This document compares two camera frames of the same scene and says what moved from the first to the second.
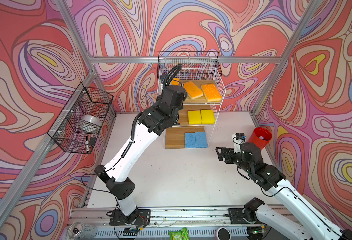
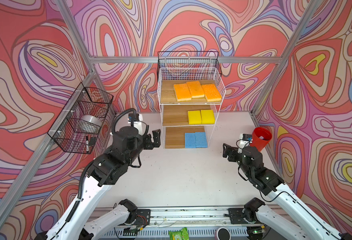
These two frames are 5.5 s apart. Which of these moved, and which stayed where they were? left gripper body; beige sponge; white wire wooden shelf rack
Moved: beige sponge; left gripper body
Stayed: white wire wooden shelf rack
